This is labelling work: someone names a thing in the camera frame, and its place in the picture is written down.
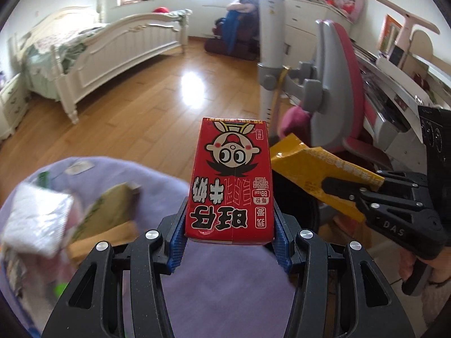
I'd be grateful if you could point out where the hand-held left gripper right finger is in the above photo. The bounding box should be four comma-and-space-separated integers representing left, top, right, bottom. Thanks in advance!
269, 206, 416, 338

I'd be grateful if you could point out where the white tissue packet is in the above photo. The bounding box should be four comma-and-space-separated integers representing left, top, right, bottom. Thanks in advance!
2, 182, 74, 258

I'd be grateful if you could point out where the person's right hand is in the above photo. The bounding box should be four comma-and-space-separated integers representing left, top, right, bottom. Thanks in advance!
398, 248, 451, 286

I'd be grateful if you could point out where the olive green wrapper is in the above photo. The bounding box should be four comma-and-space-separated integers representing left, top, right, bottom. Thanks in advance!
68, 182, 142, 243

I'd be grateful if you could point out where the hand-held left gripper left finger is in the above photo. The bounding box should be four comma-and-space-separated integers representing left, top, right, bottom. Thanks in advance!
41, 196, 191, 338

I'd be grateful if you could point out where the white nightstand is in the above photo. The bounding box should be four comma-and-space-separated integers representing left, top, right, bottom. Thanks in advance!
0, 73, 30, 141

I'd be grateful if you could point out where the yellow snack wrapper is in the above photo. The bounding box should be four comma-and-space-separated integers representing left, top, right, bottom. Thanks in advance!
269, 134, 384, 223

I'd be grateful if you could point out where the white wooden bed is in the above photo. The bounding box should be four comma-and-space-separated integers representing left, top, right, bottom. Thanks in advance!
16, 6, 191, 124

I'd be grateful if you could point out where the small dark tablet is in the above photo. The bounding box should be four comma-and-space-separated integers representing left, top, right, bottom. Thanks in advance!
388, 46, 404, 67

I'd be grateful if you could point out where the purple floral blanket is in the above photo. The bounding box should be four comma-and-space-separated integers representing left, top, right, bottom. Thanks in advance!
0, 155, 300, 338

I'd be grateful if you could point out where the framed portrait photo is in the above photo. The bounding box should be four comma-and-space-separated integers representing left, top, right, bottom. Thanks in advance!
329, 0, 366, 22

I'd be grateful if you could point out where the person's right forearm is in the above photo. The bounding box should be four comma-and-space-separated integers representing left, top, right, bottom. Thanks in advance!
421, 282, 451, 329

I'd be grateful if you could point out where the red cartoon milk carton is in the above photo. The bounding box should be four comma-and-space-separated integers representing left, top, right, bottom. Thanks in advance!
184, 117, 276, 246

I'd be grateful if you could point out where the white cabinet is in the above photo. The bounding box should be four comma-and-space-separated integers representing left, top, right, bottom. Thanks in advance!
284, 0, 353, 78

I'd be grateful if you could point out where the yellow cable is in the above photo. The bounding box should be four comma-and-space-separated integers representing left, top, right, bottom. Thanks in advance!
271, 86, 284, 120

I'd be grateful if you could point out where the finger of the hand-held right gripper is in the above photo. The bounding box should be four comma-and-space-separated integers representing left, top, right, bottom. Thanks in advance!
320, 177, 423, 224
374, 170, 433, 202

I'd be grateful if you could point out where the grey pink desk chair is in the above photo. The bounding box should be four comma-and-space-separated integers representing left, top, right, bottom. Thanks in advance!
257, 19, 393, 170

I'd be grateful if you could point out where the green floral quilt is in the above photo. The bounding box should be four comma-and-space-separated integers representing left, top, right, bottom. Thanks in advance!
17, 25, 89, 101

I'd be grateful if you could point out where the beige rounded board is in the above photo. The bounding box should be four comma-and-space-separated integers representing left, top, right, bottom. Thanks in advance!
410, 30, 435, 60

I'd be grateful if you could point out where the pink desk lamp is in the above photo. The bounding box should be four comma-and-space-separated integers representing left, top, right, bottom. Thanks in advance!
373, 0, 441, 67

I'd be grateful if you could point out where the grey white study desk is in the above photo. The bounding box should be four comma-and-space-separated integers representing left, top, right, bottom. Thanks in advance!
352, 42, 451, 155

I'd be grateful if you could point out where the dark pink cushion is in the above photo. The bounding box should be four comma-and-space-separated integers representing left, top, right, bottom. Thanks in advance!
278, 106, 312, 141

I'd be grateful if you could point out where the grey pink coat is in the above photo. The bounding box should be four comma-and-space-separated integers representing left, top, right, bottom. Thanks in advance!
226, 0, 260, 14

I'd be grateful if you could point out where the brown cardboard piece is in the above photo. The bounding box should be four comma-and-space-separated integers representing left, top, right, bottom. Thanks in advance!
67, 220, 140, 264

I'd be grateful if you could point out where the colourful picture book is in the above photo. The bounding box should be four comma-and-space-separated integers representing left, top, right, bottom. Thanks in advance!
378, 14, 403, 54

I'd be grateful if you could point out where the black trash bin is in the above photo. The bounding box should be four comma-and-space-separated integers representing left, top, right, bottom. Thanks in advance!
273, 174, 321, 235

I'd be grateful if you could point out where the blue jacket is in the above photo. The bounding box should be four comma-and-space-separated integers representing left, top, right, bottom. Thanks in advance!
224, 9, 244, 55

